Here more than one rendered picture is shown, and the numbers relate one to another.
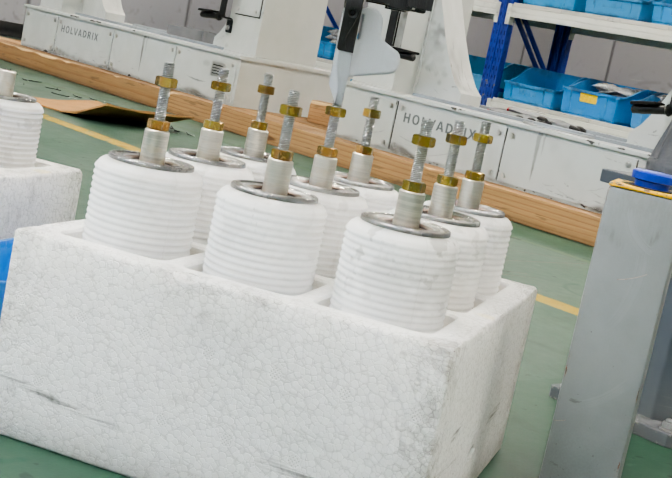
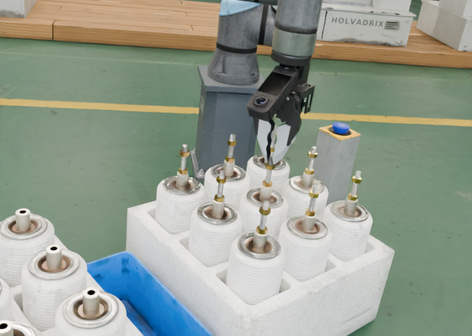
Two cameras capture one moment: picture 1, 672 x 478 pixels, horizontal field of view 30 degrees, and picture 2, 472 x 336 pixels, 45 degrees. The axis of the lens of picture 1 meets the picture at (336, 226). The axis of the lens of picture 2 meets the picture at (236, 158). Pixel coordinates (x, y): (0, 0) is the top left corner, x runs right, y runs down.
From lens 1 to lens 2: 1.22 m
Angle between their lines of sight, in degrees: 59
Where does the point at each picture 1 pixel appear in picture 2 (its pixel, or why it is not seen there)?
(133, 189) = (279, 268)
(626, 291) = (343, 172)
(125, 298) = (296, 312)
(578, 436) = not seen: hidden behind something
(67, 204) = not seen: hidden behind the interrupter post
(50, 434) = not seen: outside the picture
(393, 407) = (378, 278)
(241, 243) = (321, 259)
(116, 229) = (274, 287)
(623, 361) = (342, 194)
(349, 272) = (350, 243)
